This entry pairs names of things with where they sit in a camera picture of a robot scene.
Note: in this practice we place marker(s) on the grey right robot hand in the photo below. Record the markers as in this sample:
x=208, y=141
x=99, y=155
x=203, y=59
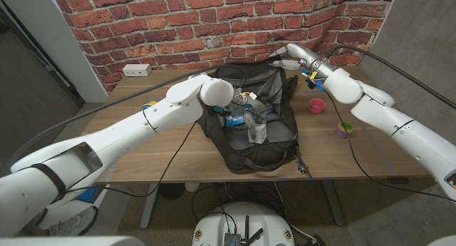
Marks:
x=303, y=55

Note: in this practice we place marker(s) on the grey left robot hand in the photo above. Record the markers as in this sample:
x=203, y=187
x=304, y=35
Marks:
x=247, y=105

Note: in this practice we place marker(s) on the white package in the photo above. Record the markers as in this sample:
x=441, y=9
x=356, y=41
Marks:
x=259, y=134

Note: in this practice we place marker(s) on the black backpack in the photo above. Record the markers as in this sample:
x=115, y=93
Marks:
x=249, y=157

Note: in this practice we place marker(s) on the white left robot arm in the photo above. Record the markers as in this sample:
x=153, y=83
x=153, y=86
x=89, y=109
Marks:
x=124, y=135

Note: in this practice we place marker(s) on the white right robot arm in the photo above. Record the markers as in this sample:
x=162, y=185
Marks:
x=392, y=124

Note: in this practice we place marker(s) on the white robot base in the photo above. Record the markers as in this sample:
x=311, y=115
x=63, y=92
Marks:
x=213, y=224

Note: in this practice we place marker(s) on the blue plastic pouch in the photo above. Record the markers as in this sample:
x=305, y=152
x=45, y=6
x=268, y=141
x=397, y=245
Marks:
x=235, y=121

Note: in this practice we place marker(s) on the red plastic cup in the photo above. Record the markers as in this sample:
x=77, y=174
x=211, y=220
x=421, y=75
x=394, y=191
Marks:
x=317, y=106

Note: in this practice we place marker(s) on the green plastic cup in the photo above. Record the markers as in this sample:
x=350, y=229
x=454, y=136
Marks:
x=346, y=125

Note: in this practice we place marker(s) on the purple plastic cup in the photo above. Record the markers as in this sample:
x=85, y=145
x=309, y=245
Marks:
x=341, y=133

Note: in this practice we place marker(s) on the brick print backdrop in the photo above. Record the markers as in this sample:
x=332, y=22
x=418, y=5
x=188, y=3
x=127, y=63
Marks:
x=178, y=25

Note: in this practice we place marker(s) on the white power strip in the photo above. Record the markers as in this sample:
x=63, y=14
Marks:
x=136, y=70

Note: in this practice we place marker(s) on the grey table leg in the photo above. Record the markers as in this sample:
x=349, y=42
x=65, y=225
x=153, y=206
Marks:
x=335, y=206

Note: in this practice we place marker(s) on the white table leg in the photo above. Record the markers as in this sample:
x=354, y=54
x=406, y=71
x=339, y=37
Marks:
x=149, y=206

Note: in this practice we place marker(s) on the blue box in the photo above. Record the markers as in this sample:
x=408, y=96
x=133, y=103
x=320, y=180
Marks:
x=87, y=194

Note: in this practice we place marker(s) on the grey sneaker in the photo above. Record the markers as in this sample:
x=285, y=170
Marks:
x=73, y=222

